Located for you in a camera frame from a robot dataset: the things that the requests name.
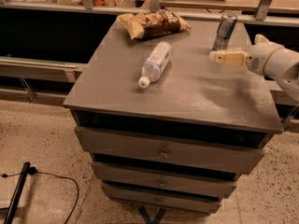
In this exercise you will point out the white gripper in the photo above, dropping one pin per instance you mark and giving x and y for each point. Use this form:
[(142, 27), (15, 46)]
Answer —
[(260, 60)]

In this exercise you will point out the silver blue redbull can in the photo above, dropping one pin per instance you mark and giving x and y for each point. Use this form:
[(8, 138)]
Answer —
[(224, 31)]

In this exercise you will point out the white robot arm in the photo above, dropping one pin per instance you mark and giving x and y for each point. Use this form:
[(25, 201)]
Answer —
[(289, 81)]

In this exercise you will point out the brown yellow chip bag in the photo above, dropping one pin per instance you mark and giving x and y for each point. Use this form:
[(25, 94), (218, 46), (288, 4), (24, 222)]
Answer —
[(148, 25)]

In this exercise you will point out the clear plastic water bottle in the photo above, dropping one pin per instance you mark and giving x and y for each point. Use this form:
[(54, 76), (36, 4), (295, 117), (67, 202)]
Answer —
[(155, 64)]

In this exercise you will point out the top grey drawer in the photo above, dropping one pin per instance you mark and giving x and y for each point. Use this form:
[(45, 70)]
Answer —
[(230, 159)]

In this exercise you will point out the grey drawer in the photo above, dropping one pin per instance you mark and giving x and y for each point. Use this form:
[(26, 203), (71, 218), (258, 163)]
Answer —
[(161, 198), (230, 159), (149, 178)]

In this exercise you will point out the grey drawer cabinet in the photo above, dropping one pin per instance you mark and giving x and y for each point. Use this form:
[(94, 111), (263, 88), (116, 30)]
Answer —
[(195, 100)]

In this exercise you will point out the bottom grey drawer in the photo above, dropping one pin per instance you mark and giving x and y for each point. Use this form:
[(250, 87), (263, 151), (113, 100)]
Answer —
[(161, 198)]

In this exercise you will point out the middle grey drawer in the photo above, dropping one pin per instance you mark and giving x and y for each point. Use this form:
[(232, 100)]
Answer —
[(149, 178)]

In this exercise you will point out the black pole on floor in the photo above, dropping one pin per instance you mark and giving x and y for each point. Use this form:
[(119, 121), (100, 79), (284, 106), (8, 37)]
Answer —
[(17, 194)]

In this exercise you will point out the metal counter rail frame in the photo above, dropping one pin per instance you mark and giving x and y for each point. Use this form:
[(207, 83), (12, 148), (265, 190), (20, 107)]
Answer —
[(263, 12)]

